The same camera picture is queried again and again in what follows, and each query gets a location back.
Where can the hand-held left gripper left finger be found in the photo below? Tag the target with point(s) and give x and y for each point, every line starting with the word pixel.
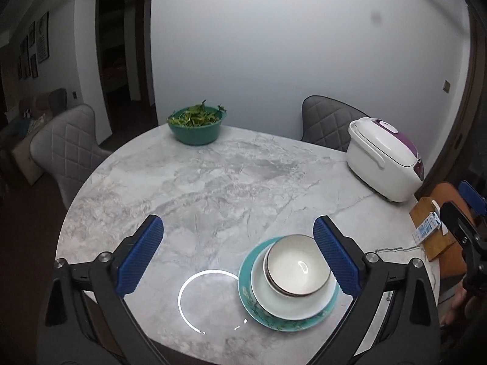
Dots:
pixel 139 258

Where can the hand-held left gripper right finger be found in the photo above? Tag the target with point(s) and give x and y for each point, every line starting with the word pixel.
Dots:
pixel 336 258

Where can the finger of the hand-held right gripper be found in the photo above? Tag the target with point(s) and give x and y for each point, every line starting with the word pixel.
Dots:
pixel 473 199
pixel 454 218

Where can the red patterned cream bowl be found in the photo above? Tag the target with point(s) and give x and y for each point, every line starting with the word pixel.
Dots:
pixel 296 266

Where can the large white bowl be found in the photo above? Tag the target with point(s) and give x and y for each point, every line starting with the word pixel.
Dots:
pixel 289 308

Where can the teal floral plate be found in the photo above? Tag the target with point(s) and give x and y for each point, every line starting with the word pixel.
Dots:
pixel 262 314

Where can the person's right hand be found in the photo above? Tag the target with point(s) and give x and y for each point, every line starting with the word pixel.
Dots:
pixel 456 306

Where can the blue white milk carton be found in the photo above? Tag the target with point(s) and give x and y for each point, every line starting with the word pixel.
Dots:
pixel 426 228

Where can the white purple rice cooker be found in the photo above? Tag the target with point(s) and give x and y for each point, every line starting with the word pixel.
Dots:
pixel 376 167

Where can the light grey quilted chair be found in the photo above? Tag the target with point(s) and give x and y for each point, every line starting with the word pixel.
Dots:
pixel 68 148

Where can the green plastic basin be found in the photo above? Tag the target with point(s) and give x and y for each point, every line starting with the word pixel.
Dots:
pixel 196 135

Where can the dark grey quilted chair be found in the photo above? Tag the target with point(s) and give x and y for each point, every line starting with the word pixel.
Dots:
pixel 327 121

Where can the beige cushion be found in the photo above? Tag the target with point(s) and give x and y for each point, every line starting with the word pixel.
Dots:
pixel 26 159

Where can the leafy green vegetables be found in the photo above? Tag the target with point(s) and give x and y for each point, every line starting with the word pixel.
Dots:
pixel 196 116

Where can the brass wall switch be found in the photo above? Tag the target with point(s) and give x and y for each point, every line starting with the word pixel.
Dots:
pixel 447 86

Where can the dark wooden door frame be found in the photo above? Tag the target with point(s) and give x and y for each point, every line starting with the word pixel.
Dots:
pixel 99 45

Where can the small black picture frame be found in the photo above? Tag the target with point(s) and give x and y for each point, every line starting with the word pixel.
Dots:
pixel 33 66

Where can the medium black picture frame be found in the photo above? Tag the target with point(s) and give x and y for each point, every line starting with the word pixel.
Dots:
pixel 24 59

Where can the large black picture frame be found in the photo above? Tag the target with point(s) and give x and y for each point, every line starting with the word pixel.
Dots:
pixel 43 38

